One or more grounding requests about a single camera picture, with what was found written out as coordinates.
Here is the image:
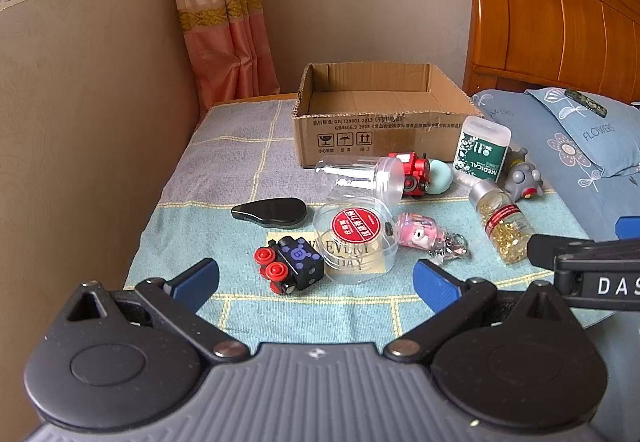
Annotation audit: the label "mint green egg-shaped case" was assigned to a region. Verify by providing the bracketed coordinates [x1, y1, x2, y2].
[422, 159, 455, 195]

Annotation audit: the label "black toy train red wheels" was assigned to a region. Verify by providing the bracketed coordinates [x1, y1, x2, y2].
[254, 236, 323, 295]

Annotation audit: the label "grey toy mouse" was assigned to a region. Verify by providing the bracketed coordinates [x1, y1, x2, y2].
[505, 147, 545, 200]

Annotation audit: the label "blue floral pillow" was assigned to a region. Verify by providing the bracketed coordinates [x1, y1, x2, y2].
[525, 87, 640, 188]
[472, 89, 640, 243]

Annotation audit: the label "clear plastic jar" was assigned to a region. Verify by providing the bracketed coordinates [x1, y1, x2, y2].
[315, 157, 405, 203]

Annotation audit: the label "clear round container red label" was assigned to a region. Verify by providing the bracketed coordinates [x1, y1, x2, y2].
[313, 203, 399, 285]

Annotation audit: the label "white box green label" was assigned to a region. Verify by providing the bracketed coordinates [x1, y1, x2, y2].
[453, 116, 512, 183]

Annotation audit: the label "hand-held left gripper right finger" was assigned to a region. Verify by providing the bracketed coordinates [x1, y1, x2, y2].
[382, 258, 581, 365]

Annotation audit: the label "grey teal plaid blanket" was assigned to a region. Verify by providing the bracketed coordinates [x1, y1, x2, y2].
[122, 99, 621, 348]

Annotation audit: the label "pink curtain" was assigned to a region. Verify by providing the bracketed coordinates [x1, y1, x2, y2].
[165, 0, 281, 113]

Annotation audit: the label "pink figure keychain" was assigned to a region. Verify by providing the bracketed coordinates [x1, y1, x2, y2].
[395, 213, 472, 263]

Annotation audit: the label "cardboard box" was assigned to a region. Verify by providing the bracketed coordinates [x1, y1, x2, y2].
[291, 63, 483, 169]

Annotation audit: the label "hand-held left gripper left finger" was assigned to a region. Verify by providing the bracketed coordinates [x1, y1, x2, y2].
[67, 258, 251, 365]

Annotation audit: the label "bottle of gold pins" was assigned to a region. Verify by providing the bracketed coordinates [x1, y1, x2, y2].
[469, 178, 533, 265]

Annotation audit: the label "black teardrop case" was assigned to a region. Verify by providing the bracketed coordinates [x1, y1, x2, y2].
[231, 197, 308, 229]

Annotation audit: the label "wooden headboard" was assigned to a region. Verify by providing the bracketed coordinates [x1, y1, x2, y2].
[460, 0, 640, 105]

